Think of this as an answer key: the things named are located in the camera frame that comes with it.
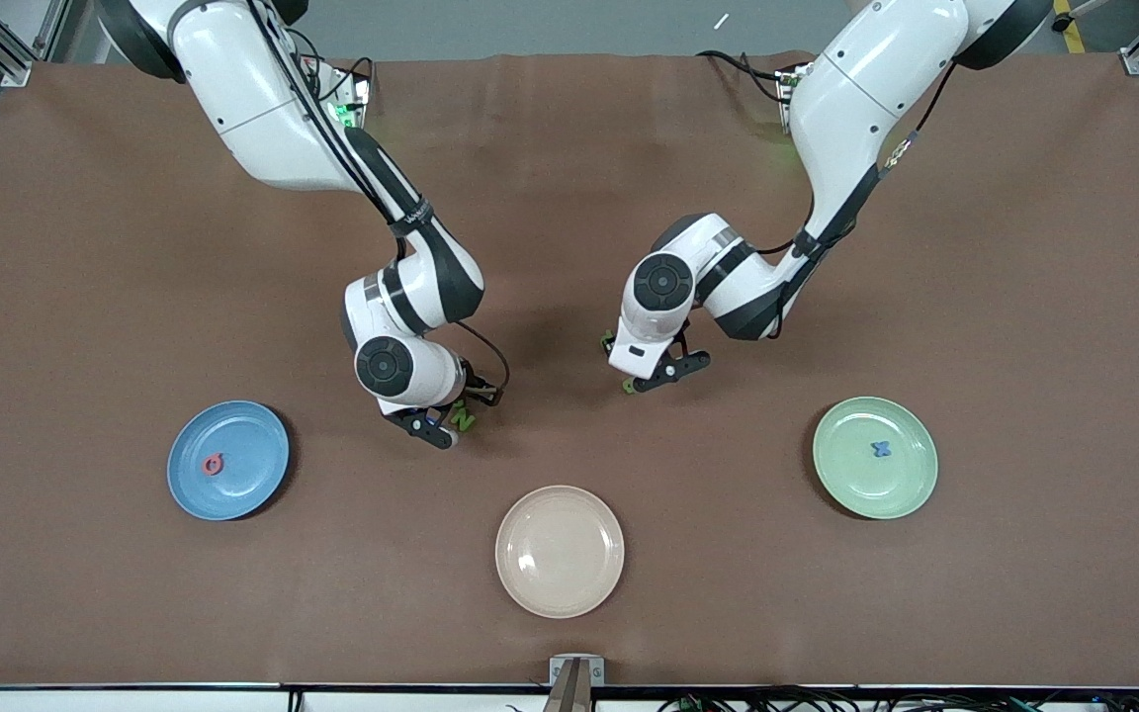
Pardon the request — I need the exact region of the beige plate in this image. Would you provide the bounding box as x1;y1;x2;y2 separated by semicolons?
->
494;485;626;620

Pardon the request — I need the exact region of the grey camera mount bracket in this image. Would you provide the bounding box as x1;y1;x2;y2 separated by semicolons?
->
549;655;606;712

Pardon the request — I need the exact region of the black base cable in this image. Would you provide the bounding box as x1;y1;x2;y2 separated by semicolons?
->
303;54;375;95
696;49;796;105

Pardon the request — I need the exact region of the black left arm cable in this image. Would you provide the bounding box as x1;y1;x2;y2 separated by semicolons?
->
767;54;961;342

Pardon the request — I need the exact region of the black caster wheel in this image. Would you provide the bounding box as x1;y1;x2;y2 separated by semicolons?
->
1052;0;1109;33

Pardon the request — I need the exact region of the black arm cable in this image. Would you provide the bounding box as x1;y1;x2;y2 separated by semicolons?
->
767;54;961;342
243;0;511;406

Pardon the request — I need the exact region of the green plate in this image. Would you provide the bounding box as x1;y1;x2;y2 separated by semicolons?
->
812;396;939;521

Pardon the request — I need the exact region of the brown table mat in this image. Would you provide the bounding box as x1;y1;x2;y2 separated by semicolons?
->
0;51;1139;688

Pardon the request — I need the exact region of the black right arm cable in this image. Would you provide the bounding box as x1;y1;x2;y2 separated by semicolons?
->
243;0;511;406

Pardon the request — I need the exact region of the black right base cable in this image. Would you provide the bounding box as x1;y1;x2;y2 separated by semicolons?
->
303;54;375;95

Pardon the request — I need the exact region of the blue plate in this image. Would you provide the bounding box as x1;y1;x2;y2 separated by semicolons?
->
166;400;291;522

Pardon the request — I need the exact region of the black left base cable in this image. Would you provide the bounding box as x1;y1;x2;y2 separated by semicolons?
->
696;49;796;105

